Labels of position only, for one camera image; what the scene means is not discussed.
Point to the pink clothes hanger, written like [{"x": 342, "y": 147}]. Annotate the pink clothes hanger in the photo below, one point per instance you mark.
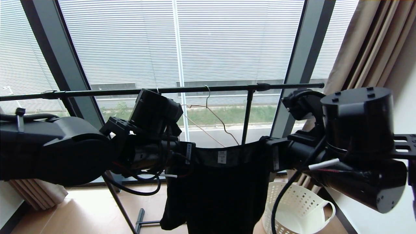
[
  {"x": 208, "y": 107},
  {"x": 157, "y": 90}
]

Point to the white laundry basket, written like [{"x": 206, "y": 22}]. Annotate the white laundry basket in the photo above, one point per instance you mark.
[{"x": 302, "y": 208}]

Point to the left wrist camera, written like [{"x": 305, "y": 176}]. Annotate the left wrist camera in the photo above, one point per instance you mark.
[{"x": 175, "y": 112}]

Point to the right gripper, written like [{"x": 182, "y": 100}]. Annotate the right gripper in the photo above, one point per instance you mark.
[{"x": 292, "y": 151}]

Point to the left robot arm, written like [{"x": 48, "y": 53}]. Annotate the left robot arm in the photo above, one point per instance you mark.
[{"x": 48, "y": 149}]

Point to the black clothes rack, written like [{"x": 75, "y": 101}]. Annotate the black clothes rack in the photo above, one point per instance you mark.
[{"x": 227, "y": 87}]

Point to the window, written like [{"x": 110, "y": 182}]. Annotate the window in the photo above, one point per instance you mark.
[{"x": 305, "y": 48}]

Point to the beige curtain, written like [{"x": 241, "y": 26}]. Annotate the beige curtain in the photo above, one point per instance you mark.
[
  {"x": 42, "y": 195},
  {"x": 367, "y": 48}
]

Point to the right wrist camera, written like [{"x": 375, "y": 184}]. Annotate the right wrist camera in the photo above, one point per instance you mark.
[{"x": 300, "y": 104}]

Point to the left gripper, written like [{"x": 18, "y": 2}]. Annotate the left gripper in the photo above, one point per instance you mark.
[{"x": 152, "y": 154}]

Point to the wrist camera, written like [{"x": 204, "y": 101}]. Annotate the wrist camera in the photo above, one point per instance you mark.
[
  {"x": 175, "y": 112},
  {"x": 300, "y": 104}
]

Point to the black garment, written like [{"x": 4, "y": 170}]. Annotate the black garment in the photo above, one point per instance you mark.
[{"x": 221, "y": 195}]

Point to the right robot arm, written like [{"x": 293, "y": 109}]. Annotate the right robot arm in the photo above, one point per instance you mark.
[{"x": 357, "y": 130}]

